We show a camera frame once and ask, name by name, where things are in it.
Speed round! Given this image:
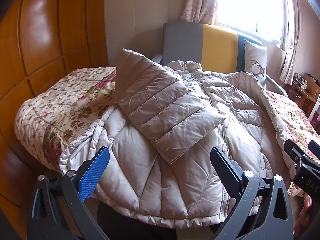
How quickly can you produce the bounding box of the white deer print pillow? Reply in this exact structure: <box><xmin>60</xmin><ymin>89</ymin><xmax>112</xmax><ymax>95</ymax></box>
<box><xmin>244</xmin><ymin>39</ymin><xmax>268</xmax><ymax>88</ymax></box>

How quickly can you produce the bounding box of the white quilted duvet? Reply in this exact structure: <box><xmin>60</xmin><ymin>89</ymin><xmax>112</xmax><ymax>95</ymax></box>
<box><xmin>59</xmin><ymin>48</ymin><xmax>290</xmax><ymax>229</ymax></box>

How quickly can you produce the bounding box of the floral bedspread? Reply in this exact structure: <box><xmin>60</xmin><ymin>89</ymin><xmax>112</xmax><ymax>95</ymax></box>
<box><xmin>14</xmin><ymin>66</ymin><xmax>320</xmax><ymax>198</ymax></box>

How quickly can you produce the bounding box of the window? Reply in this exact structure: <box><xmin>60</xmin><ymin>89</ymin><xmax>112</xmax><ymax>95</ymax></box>
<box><xmin>215</xmin><ymin>0</ymin><xmax>292</xmax><ymax>50</ymax></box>

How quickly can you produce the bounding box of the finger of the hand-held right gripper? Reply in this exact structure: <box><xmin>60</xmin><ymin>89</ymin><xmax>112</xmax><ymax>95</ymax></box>
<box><xmin>308</xmin><ymin>140</ymin><xmax>320</xmax><ymax>159</ymax></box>
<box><xmin>284</xmin><ymin>138</ymin><xmax>305</xmax><ymax>166</ymax></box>

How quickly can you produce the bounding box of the patterned beige curtain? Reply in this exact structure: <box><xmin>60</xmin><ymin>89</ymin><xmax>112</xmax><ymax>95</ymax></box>
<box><xmin>180</xmin><ymin>0</ymin><xmax>220</xmax><ymax>25</ymax></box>
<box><xmin>279</xmin><ymin>0</ymin><xmax>302</xmax><ymax>85</ymax></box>

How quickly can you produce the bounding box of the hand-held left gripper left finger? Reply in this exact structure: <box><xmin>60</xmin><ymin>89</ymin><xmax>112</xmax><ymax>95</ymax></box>
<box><xmin>27</xmin><ymin>146</ymin><xmax>110</xmax><ymax>240</ymax></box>

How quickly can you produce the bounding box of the person's right hand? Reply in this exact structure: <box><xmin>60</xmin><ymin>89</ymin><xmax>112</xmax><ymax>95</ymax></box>
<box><xmin>294</xmin><ymin>194</ymin><xmax>313</xmax><ymax>236</ymax></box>

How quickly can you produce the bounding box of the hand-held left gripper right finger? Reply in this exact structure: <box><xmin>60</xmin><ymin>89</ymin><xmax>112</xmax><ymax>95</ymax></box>
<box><xmin>210</xmin><ymin>147</ymin><xmax>293</xmax><ymax>240</ymax></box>

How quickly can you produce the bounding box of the grey yellow blue headboard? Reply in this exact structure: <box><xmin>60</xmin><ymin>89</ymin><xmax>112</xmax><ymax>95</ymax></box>
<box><xmin>162</xmin><ymin>22</ymin><xmax>264</xmax><ymax>72</ymax></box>

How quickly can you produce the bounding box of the cluttered wooden desk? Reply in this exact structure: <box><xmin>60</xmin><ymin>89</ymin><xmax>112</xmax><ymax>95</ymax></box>
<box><xmin>290</xmin><ymin>72</ymin><xmax>320</xmax><ymax>130</ymax></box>

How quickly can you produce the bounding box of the wooden wardrobe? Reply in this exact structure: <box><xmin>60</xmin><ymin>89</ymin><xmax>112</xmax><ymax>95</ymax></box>
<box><xmin>0</xmin><ymin>0</ymin><xmax>109</xmax><ymax>240</ymax></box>

